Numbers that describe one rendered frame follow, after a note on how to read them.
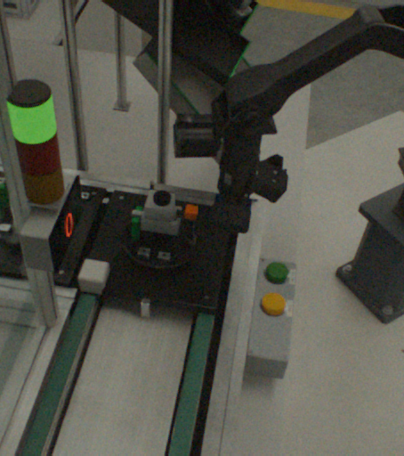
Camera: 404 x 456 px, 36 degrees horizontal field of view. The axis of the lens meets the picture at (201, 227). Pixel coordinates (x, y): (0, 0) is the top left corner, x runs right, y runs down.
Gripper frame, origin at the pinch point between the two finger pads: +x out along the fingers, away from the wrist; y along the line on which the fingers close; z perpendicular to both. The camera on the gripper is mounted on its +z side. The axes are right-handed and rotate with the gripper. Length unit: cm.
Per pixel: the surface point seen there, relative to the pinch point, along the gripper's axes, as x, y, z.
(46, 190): -19.3, -21.1, -22.5
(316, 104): 110, 188, 28
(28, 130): -28.7, -21.4, -23.2
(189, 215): 2.4, -1.0, -7.1
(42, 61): 23, 67, -59
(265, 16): 110, 266, -5
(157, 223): 4.4, -2.2, -12.4
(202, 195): 13.4, 15.3, -6.8
